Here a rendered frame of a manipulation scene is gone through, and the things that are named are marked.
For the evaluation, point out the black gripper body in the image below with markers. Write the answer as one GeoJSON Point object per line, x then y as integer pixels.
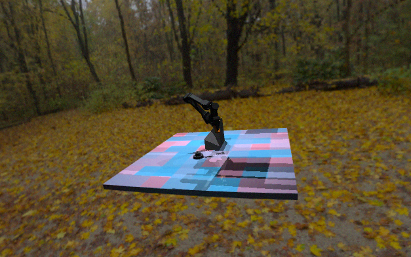
{"type": "Point", "coordinates": [215, 117]}

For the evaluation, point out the black round pedestal with silver shaft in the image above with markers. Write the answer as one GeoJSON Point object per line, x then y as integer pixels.
{"type": "Point", "coordinates": [198, 155]}

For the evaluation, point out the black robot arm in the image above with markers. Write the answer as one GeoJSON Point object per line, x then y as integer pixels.
{"type": "Point", "coordinates": [192, 99]}

